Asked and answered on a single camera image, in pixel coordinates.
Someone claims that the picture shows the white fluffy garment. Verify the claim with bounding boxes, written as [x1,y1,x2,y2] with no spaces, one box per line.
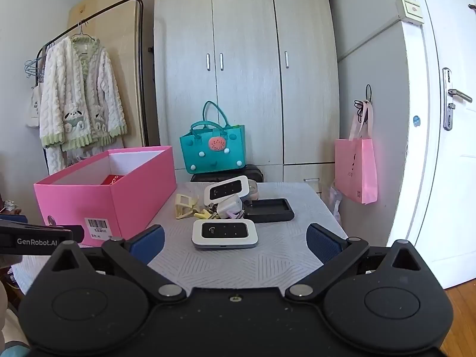
[45,137,123,175]

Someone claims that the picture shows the silver door handle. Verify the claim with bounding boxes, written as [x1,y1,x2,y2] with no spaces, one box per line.
[442,68,473,131]

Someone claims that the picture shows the white tote bag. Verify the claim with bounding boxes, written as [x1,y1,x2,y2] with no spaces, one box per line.
[25,82,43,129]

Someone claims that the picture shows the black plastic tray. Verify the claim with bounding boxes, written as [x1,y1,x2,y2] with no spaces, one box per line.
[242,198,295,224]

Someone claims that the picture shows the beige wooden cabinet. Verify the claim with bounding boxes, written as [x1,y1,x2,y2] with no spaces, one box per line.
[67,0,157,149]

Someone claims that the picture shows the white plug adapter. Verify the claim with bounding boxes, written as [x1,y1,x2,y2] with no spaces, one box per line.
[216,198,245,219]

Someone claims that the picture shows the cream hair claw clip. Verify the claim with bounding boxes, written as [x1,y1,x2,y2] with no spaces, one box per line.
[175,193,201,219]

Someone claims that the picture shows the black clothes rack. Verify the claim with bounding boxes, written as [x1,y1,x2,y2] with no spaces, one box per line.
[37,0,149,147]

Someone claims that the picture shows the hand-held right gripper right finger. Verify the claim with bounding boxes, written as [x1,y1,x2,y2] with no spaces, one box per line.
[284,223,441,303]

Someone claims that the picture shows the black suitcase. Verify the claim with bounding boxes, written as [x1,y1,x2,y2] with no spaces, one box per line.
[190,164,264,184]

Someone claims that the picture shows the beige wall switch box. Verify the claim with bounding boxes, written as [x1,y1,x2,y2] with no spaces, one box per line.
[395,0,425,26]

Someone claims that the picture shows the black hair ties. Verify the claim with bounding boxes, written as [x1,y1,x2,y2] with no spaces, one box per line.
[353,84,373,123]

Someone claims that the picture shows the pink paper shopping bag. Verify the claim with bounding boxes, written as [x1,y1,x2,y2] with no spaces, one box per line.
[335,100,379,205]

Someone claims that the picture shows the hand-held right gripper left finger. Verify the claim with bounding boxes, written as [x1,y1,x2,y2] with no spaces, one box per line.
[35,224,188,304]

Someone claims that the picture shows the white and green fluffy cardigan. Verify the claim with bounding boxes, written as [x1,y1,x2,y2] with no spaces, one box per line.
[39,35,128,153]

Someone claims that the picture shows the teal felt handbag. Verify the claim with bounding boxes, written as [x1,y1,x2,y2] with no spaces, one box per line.
[179,100,246,175]

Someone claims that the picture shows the light wood wardrobe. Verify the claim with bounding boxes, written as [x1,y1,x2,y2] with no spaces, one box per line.
[152,0,340,194]

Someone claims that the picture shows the blue wire hangers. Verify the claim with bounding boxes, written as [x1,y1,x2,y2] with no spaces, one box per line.
[24,57,47,80]

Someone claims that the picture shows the clear plastic bag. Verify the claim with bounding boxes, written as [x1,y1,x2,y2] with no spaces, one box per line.
[322,182,343,227]

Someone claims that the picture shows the pink cardboard box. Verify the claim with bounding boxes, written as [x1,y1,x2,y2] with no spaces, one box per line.
[33,146,177,248]

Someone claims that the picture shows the white door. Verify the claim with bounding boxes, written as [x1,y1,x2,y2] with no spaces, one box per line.
[387,0,476,291]

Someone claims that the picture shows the white portable wifi router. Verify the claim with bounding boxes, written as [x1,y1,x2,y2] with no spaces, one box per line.
[191,219,259,250]
[204,176,250,205]

